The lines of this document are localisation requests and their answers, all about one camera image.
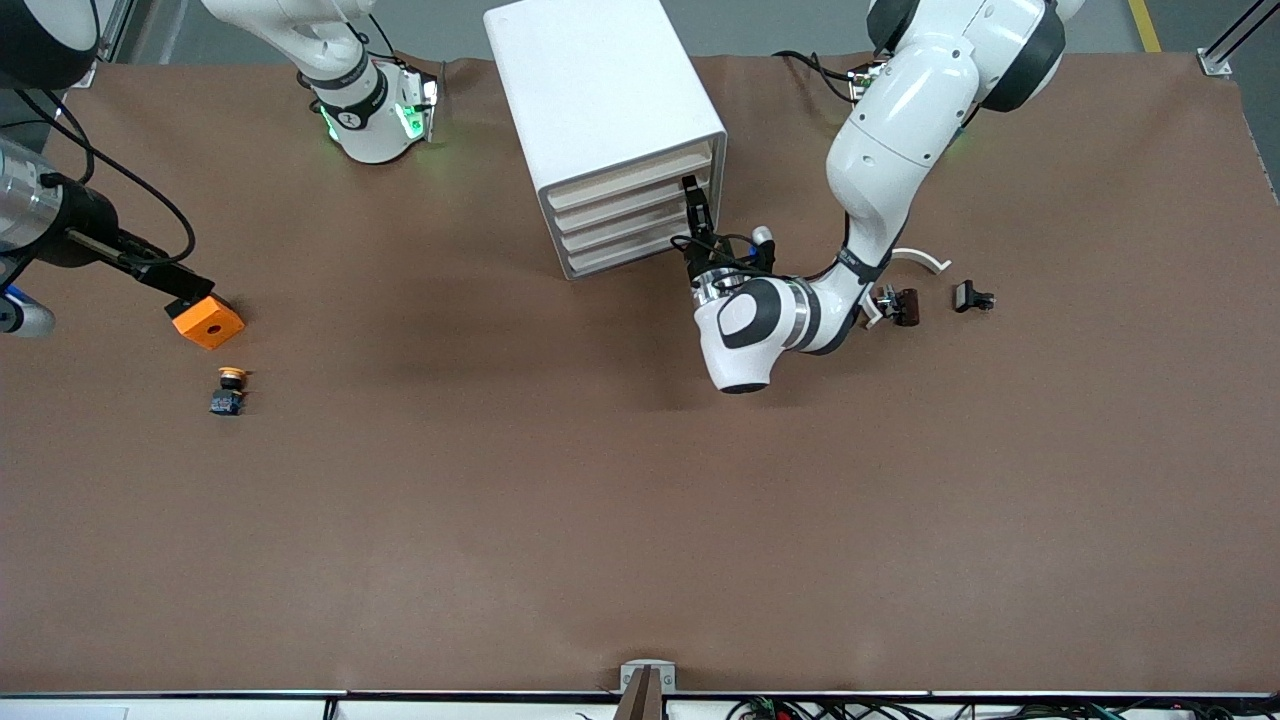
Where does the white plastic tray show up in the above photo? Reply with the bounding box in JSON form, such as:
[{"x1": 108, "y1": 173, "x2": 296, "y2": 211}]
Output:
[{"x1": 553, "y1": 165, "x2": 715, "y2": 233}]

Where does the beige cabinet drawer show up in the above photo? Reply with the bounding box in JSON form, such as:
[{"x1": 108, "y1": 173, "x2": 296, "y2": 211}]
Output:
[
  {"x1": 567, "y1": 212, "x2": 718, "y2": 277},
  {"x1": 547, "y1": 141, "x2": 714, "y2": 211},
  {"x1": 560, "y1": 190, "x2": 717, "y2": 254}
]

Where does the yellow cap push button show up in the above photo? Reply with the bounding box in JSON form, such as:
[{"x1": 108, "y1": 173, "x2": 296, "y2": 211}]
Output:
[{"x1": 208, "y1": 366, "x2": 251, "y2": 418}]

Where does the white drawer cabinet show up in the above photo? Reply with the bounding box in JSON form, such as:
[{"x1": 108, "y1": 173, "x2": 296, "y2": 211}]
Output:
[{"x1": 484, "y1": 0, "x2": 728, "y2": 281}]

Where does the orange box with hole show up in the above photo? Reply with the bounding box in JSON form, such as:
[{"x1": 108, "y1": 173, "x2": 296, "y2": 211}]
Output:
[{"x1": 170, "y1": 293, "x2": 246, "y2": 351}]

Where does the dark brown small part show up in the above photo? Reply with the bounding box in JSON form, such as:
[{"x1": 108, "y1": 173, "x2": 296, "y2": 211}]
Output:
[{"x1": 873, "y1": 285, "x2": 921, "y2": 328}]

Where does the white curved plastic arc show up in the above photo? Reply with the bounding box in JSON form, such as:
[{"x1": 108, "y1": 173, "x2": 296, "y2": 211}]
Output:
[{"x1": 862, "y1": 247, "x2": 952, "y2": 331}]

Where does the brown table cover mat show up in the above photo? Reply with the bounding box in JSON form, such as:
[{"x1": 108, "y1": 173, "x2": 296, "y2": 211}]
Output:
[{"x1": 0, "y1": 52, "x2": 1280, "y2": 696}]

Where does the black base cable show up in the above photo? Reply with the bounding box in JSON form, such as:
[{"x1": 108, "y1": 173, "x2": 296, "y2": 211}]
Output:
[{"x1": 773, "y1": 50, "x2": 853, "y2": 98}]

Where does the grey metal bracket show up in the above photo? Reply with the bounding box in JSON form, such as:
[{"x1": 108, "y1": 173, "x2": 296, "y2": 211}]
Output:
[{"x1": 620, "y1": 660, "x2": 677, "y2": 693}]

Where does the white table edge rail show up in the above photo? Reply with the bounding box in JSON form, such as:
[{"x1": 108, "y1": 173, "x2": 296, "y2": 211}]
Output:
[{"x1": 0, "y1": 690, "x2": 1280, "y2": 720}]

